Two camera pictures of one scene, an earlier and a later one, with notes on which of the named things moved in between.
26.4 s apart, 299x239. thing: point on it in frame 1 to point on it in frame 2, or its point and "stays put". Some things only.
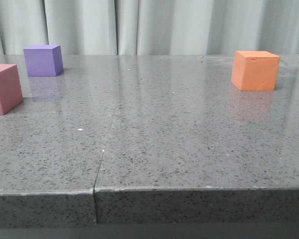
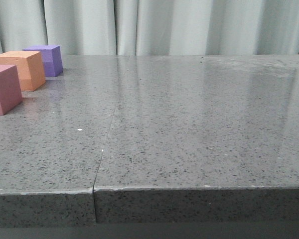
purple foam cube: [43, 60] stays put
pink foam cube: [5, 89] stays put
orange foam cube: [255, 70] to [30, 69]
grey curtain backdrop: [150, 27] stays put
